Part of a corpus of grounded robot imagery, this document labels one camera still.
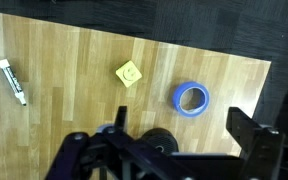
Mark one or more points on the yellow smiley face block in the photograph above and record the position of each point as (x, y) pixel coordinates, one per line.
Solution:
(128, 73)

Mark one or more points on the white dry erase marker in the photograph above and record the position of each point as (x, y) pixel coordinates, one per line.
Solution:
(13, 82)

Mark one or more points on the black round cap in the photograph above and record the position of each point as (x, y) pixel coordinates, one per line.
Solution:
(162, 140)

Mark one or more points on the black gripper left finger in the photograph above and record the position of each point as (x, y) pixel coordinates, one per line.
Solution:
(121, 118)

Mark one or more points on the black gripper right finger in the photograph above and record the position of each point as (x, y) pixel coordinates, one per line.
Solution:
(244, 130)

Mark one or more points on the blue masking tape roll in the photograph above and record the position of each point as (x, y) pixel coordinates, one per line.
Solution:
(190, 99)

